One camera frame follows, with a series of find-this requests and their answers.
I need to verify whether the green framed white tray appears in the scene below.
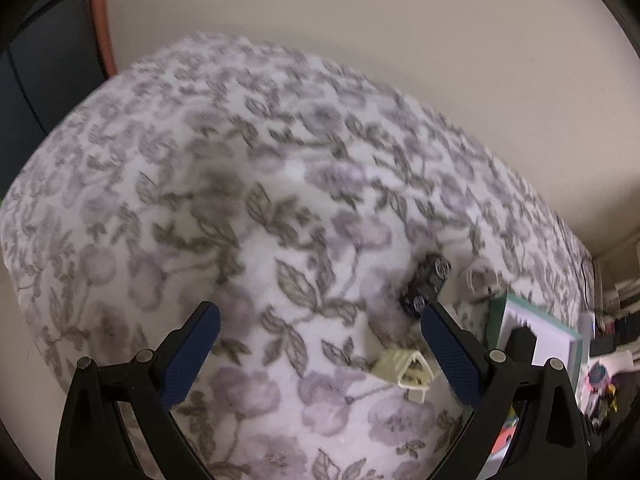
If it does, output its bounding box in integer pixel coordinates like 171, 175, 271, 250
486, 292, 587, 411

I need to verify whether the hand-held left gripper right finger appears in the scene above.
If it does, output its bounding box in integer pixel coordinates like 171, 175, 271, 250
420, 302, 589, 480

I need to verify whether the black cable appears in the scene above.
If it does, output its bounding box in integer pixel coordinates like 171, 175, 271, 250
580, 255, 607, 322

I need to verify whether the cream toy house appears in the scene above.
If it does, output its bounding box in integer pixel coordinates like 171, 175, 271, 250
370, 349, 435, 404

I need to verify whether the black charger block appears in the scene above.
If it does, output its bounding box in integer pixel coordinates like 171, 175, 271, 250
502, 326, 539, 367

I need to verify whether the salmon pink block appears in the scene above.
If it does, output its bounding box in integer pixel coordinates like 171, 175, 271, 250
492, 424, 522, 457

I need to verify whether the black toy car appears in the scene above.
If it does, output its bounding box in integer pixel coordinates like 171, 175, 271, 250
398, 253, 451, 317

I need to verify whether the orange brown board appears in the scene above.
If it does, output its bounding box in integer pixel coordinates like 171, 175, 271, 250
87, 0, 119, 79

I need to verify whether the pink toy dog figure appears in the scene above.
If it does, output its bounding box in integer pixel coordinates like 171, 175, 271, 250
586, 362, 621, 413

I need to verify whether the floral fleece blanket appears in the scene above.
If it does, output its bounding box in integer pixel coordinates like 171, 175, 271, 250
0, 32, 597, 480

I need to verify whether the white earbud case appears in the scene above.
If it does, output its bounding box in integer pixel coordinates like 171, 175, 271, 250
464, 258, 501, 302

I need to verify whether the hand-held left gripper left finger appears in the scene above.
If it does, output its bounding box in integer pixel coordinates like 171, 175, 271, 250
55, 301, 222, 480

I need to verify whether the dark blue cabinet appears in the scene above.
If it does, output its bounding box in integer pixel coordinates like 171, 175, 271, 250
0, 0, 109, 203

